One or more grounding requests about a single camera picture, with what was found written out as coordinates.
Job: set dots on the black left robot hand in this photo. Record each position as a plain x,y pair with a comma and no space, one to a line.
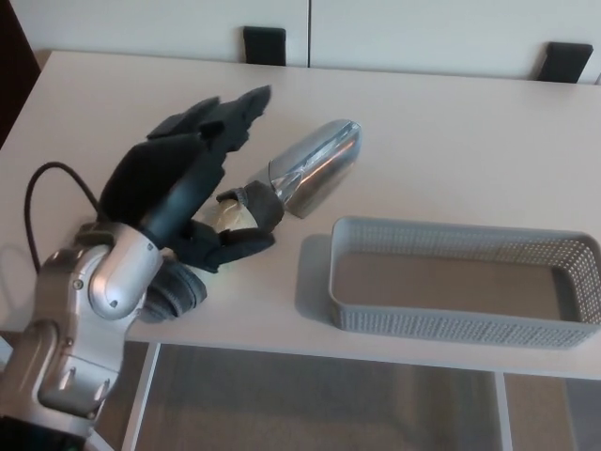
145,183

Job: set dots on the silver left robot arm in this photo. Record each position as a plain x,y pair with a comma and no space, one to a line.
117,277

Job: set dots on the grey perforated plastic basket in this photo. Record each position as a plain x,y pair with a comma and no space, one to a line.
446,324

